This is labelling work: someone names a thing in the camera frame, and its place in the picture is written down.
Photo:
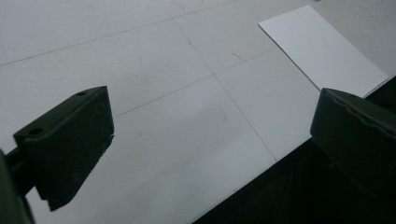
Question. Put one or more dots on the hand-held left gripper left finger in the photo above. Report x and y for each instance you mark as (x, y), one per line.
(71, 140)

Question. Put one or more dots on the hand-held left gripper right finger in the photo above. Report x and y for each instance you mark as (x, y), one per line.
(355, 137)

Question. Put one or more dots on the white paper sheet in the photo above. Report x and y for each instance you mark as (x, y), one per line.
(320, 49)

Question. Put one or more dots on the white table cover board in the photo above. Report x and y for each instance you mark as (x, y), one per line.
(186, 124)

